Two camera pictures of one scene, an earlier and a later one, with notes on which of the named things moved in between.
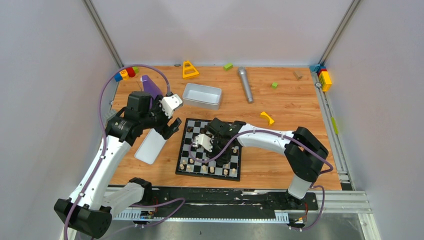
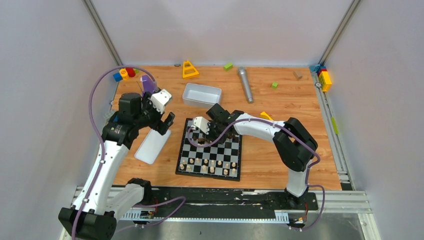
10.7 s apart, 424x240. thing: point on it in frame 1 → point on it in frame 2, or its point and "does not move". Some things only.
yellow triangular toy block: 188,70 does not move
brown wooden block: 298,74 does not move
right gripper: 226,159 → 210,136
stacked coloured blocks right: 324,76 does not move
